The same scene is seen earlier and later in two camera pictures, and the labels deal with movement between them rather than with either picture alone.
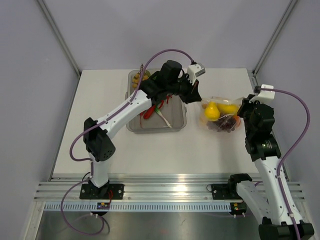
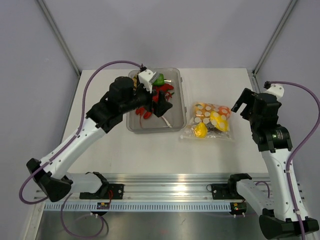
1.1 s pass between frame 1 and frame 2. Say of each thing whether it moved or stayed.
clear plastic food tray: stayed
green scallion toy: stayed
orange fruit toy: moved
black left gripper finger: moved
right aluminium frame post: stayed
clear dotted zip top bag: moved
